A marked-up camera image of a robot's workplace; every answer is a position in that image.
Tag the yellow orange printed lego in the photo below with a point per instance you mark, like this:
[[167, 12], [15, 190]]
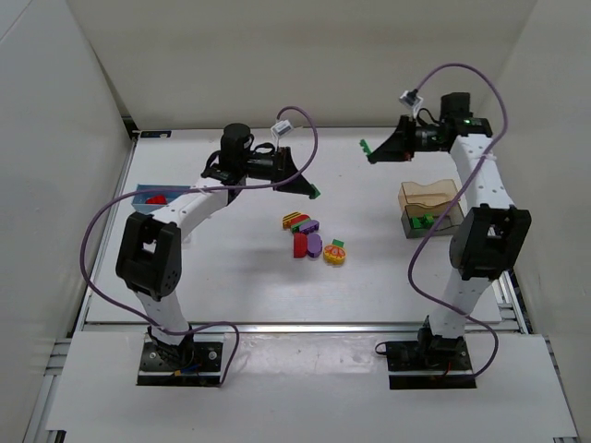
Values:
[[334, 254]]

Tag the small green lego brick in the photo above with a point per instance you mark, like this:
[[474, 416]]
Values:
[[417, 223]]

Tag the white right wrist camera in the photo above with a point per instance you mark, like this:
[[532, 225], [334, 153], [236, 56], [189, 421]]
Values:
[[412, 101]]

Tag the yellow black striped lego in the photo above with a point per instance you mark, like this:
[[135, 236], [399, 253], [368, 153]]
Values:
[[293, 218]]

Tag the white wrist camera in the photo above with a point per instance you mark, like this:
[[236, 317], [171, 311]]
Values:
[[281, 128], [412, 101]]

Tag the orange translucent container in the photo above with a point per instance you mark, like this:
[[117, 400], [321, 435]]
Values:
[[416, 199]]

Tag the red half-round lego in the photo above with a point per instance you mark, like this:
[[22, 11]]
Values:
[[300, 245]]

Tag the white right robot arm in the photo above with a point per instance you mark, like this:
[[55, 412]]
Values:
[[489, 239]]

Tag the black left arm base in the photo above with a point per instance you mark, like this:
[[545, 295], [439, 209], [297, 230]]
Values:
[[202, 368]]

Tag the purple half-round lego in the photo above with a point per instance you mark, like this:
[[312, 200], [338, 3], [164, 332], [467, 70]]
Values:
[[314, 245]]

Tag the red rounded lego brick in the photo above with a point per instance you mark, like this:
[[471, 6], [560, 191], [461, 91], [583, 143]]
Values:
[[159, 200]]

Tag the purple flat lego plate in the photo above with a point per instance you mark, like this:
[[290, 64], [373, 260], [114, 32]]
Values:
[[308, 227]]

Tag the blue label sticker left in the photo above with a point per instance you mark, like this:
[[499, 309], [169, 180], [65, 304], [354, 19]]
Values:
[[155, 134]]

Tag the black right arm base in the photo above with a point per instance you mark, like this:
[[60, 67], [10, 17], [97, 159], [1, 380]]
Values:
[[409, 367]]

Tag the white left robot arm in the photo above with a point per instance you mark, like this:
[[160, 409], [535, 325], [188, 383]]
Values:
[[150, 256]]

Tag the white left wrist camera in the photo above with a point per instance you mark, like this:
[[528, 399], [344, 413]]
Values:
[[281, 128]]

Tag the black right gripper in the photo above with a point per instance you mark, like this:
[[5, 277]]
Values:
[[407, 137]]

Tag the green stepped lego block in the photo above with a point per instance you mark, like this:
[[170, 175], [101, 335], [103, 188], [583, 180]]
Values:
[[315, 193]]

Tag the red green rounded lego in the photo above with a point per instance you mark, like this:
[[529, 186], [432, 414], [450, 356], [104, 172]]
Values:
[[300, 223]]

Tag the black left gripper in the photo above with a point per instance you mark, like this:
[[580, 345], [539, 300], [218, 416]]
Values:
[[283, 167]]

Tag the blue plastic container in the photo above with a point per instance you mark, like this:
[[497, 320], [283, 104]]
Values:
[[170, 192]]

